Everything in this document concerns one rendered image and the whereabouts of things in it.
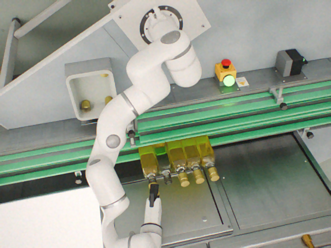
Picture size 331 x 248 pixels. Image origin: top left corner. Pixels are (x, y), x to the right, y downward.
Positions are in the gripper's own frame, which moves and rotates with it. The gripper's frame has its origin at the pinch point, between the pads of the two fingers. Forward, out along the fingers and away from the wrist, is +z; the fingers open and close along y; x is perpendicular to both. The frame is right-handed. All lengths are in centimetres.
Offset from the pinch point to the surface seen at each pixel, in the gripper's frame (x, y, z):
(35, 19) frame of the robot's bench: 64, 25, 83
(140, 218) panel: 6.3, -12.5, -3.8
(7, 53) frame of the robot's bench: 74, 18, 64
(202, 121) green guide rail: -17.8, 6.1, 31.1
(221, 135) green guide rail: -26.6, -3.4, 32.6
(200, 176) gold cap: -17.0, 1.9, 5.9
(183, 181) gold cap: -10.6, 1.9, 3.7
